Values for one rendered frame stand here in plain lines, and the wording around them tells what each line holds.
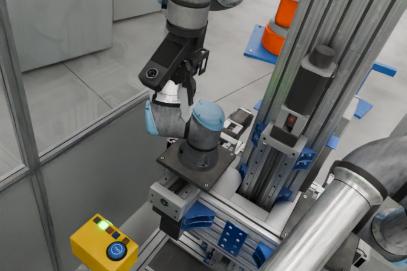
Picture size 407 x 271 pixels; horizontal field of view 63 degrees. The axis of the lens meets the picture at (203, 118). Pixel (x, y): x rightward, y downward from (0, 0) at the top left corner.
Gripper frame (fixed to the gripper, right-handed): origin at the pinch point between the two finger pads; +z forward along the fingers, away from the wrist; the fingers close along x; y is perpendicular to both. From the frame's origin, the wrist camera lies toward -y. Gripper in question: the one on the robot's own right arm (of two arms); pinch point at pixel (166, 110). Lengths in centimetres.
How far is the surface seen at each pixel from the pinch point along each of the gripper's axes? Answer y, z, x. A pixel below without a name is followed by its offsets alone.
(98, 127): 21, 49, 45
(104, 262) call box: -18.6, 40.8, 0.2
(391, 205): 129, 100, -83
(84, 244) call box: -18.3, 40.8, 7.9
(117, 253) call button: -15.2, 39.8, -1.0
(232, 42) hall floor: 317, 148, 124
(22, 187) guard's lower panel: -13, 55, 46
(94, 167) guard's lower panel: 19, 72, 46
